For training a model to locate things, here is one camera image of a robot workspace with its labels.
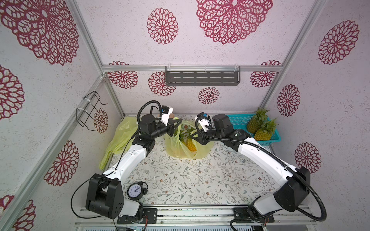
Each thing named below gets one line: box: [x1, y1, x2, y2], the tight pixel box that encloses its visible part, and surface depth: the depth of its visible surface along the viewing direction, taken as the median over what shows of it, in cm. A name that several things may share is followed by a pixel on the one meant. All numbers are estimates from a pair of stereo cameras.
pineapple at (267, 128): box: [254, 117, 280, 142], surface depth 93 cm
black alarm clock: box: [125, 180, 149, 201], surface depth 81 cm
